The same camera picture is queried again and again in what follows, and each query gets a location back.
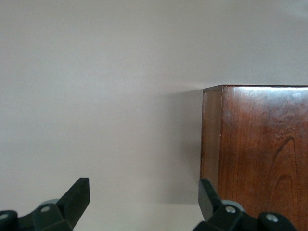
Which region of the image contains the dark brown wooden cabinet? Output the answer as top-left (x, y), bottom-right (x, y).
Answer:
top-left (200, 84), bottom-right (308, 231)

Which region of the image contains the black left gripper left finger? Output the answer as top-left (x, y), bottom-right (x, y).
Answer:
top-left (0, 177), bottom-right (90, 231)

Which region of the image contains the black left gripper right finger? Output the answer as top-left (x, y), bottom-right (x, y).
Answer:
top-left (192, 178), bottom-right (295, 231)

